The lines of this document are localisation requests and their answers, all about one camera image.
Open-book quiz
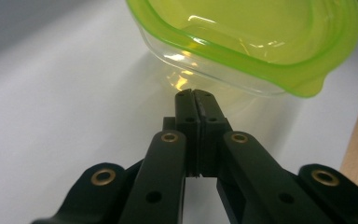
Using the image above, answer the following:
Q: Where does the clear plastic food container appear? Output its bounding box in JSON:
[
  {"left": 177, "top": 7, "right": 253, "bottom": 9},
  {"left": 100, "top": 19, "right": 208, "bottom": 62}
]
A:
[{"left": 139, "top": 22, "right": 287, "bottom": 98}]

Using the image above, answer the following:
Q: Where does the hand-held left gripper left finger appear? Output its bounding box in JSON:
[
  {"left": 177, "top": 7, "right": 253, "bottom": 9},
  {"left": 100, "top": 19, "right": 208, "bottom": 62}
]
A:
[{"left": 162, "top": 89, "right": 201, "bottom": 178}]

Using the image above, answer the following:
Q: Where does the clear container with green lid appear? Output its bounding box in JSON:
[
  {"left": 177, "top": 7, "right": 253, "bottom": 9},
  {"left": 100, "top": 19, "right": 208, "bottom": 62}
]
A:
[{"left": 125, "top": 0, "right": 358, "bottom": 99}]

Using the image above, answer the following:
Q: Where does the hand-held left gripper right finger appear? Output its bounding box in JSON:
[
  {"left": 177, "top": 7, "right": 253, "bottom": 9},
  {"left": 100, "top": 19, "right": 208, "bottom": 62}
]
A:
[{"left": 193, "top": 89, "right": 234, "bottom": 178}]

